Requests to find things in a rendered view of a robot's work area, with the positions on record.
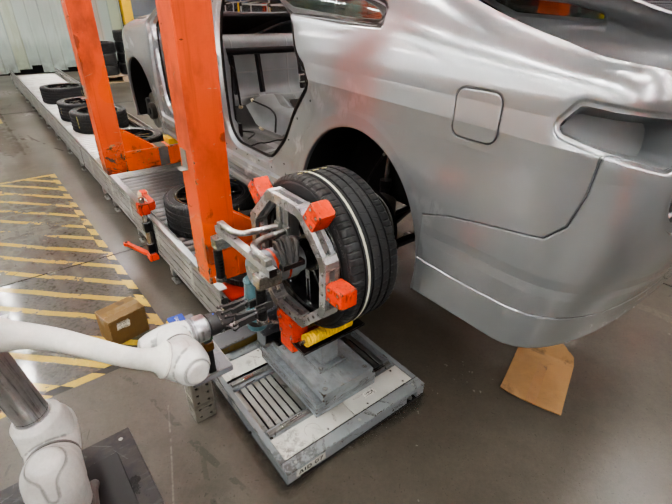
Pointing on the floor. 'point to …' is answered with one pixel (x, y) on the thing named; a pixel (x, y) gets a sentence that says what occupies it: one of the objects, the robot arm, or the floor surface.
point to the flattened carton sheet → (540, 376)
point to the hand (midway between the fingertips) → (261, 303)
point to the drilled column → (201, 397)
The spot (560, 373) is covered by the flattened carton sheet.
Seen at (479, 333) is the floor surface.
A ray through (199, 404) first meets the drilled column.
